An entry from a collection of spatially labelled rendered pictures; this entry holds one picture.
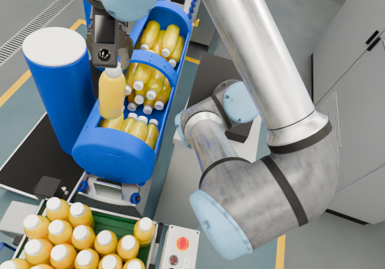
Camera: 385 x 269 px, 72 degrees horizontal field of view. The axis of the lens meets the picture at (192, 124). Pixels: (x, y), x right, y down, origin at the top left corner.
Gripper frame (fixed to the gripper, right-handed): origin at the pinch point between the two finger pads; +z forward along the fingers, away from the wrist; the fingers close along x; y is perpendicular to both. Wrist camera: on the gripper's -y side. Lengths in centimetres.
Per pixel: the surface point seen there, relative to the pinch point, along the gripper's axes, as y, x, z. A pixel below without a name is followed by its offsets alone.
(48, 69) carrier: 36, 37, 52
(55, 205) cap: -27.7, 17.7, 34.5
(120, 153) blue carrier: -12.9, -0.7, 27.2
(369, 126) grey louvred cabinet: 32, -157, 85
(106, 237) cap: -37, 1, 34
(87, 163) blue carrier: -12.3, 11.3, 40.6
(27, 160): 19, 71, 136
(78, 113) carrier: 33, 31, 89
